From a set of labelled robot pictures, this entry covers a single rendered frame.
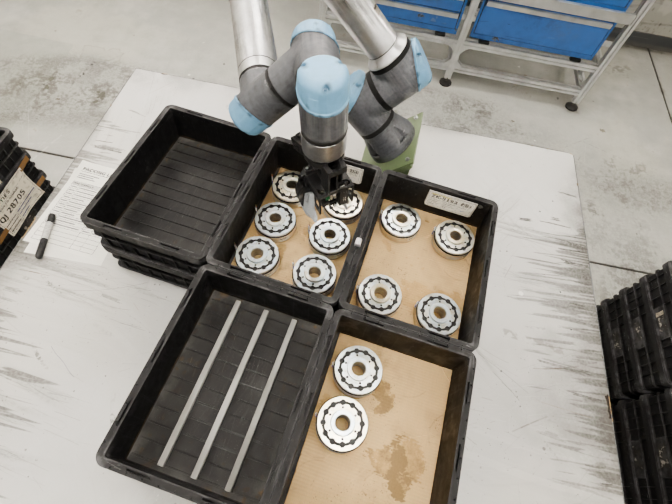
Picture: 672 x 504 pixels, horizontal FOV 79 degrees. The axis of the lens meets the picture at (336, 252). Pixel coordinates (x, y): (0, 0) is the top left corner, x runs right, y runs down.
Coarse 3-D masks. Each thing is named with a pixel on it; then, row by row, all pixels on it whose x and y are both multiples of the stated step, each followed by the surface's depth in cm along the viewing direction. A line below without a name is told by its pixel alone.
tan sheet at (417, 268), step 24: (432, 216) 110; (384, 240) 105; (384, 264) 102; (408, 264) 102; (432, 264) 103; (456, 264) 104; (408, 288) 99; (432, 288) 100; (456, 288) 100; (408, 312) 96; (456, 336) 94
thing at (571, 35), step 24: (576, 0) 213; (600, 0) 211; (624, 0) 209; (480, 24) 232; (504, 24) 229; (528, 24) 227; (552, 24) 225; (576, 24) 223; (600, 24) 219; (552, 48) 236; (576, 48) 233
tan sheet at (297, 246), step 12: (360, 192) 112; (264, 204) 108; (300, 216) 107; (324, 216) 107; (252, 228) 104; (300, 228) 105; (348, 228) 106; (288, 240) 103; (300, 240) 103; (288, 252) 101; (300, 252) 102; (312, 252) 102; (288, 264) 100; (336, 264) 101; (276, 276) 98; (288, 276) 98; (312, 276) 99; (336, 276) 99
